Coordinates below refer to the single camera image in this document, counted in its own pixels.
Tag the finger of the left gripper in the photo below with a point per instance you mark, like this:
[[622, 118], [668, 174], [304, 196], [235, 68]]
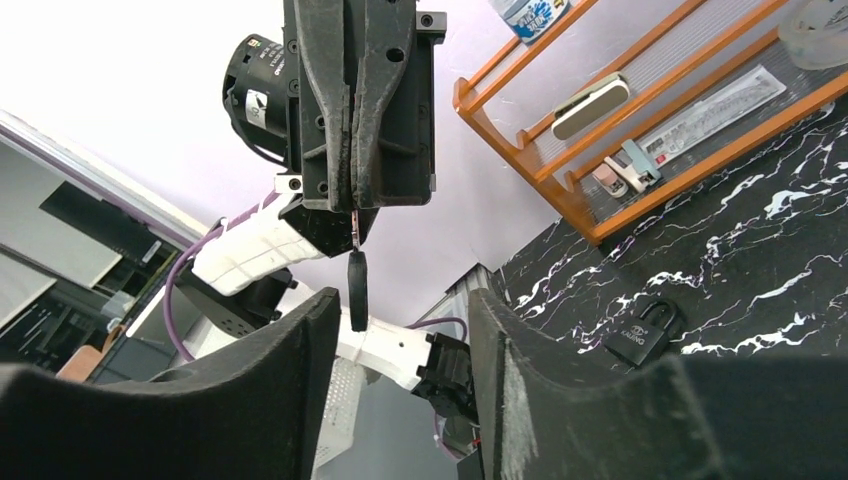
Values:
[[387, 36], [321, 39]]

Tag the aluminium rail frame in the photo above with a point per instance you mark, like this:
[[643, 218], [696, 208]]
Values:
[[89, 172]]

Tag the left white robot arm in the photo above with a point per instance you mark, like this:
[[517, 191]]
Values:
[[238, 272]]

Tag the black padlock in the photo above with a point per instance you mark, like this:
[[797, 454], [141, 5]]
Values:
[[644, 338]]

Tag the black padlock key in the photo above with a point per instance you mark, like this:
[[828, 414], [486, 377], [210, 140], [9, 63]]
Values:
[[357, 279]]

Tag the orange wooden shelf rack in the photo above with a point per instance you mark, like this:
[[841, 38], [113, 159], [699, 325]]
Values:
[[672, 53]]

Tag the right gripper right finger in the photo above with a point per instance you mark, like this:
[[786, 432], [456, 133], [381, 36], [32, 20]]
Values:
[[546, 413]]

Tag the clear glass bowl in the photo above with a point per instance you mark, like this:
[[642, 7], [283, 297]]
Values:
[[814, 34]]

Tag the small blue white stapler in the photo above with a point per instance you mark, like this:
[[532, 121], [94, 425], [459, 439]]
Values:
[[629, 170]]

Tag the clear plastic packet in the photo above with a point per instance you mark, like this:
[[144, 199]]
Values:
[[707, 117]]

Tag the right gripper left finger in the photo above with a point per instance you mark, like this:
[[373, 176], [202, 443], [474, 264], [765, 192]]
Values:
[[250, 410]]

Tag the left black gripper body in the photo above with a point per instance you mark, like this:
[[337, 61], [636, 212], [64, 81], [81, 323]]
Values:
[[262, 93]]

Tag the blue white round jar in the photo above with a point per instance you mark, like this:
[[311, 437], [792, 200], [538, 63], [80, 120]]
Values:
[[530, 19]]

